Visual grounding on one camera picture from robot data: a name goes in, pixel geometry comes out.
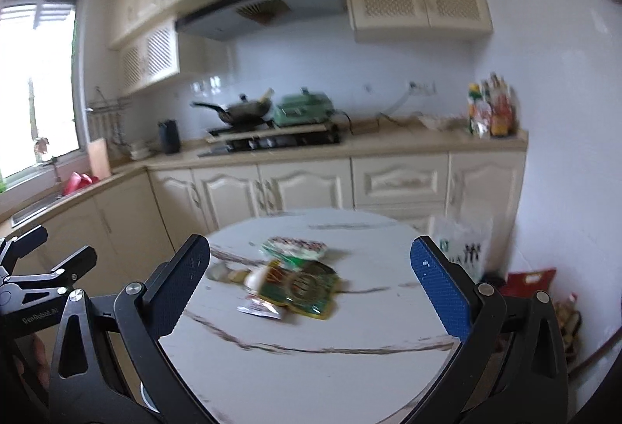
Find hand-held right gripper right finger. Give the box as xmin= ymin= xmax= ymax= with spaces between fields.
xmin=403 ymin=236 xmax=569 ymax=424

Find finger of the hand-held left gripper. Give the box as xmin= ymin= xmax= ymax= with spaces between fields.
xmin=0 ymin=225 xmax=49 ymax=277
xmin=0 ymin=246 xmax=97 ymax=303

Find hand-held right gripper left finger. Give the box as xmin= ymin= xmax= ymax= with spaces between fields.
xmin=49 ymin=234 xmax=211 ymax=424

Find pile of snack wrappers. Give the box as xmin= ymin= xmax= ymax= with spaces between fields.
xmin=206 ymin=259 xmax=341 ymax=320

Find person's left hand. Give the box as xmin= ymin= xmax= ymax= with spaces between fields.
xmin=19 ymin=337 xmax=52 ymax=386

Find steel kitchen sink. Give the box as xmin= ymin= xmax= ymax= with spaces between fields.
xmin=10 ymin=193 xmax=65 ymax=228

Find white plastic bag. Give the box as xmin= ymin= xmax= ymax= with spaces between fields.
xmin=432 ymin=215 xmax=494 ymax=281

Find metal kitchen faucet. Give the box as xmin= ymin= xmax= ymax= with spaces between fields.
xmin=47 ymin=154 xmax=65 ymax=197

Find red bag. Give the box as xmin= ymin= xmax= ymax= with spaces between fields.
xmin=505 ymin=269 xmax=557 ymax=299

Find wooden cutting board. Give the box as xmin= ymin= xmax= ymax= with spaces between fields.
xmin=87 ymin=137 xmax=112 ymax=179

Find cream lower cabinets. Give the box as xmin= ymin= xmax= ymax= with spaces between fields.
xmin=0 ymin=129 xmax=528 ymax=274

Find stack of white bowls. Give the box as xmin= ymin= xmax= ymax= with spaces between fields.
xmin=129 ymin=140 xmax=156 ymax=160

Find bag of vegetables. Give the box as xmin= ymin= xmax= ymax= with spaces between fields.
xmin=554 ymin=293 xmax=584 ymax=357

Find black electric kettle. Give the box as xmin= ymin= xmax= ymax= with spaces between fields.
xmin=158 ymin=119 xmax=182 ymax=155

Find round white marble table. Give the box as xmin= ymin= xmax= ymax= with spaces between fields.
xmin=156 ymin=208 xmax=462 ymax=424

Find kitchen window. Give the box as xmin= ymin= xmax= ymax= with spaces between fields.
xmin=0 ymin=0 xmax=81 ymax=184

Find white scalloped bowl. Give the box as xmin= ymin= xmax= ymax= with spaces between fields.
xmin=420 ymin=113 xmax=462 ymax=131

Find black gas stove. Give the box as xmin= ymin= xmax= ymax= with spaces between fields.
xmin=197 ymin=123 xmax=343 ymax=157

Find group of condiment bottles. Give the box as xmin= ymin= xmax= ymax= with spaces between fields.
xmin=466 ymin=72 xmax=518 ymax=138

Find black wok with lid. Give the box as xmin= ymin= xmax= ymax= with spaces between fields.
xmin=191 ymin=89 xmax=275 ymax=124

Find green electric cooking pot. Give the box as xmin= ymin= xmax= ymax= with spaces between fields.
xmin=272 ymin=88 xmax=336 ymax=127

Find range hood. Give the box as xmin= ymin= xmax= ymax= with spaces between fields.
xmin=175 ymin=0 xmax=348 ymax=41

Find metal utensil wall rack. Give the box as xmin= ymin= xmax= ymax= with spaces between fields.
xmin=86 ymin=86 xmax=132 ymax=148

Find black power cable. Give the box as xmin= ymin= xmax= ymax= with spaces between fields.
xmin=337 ymin=89 xmax=423 ymax=134

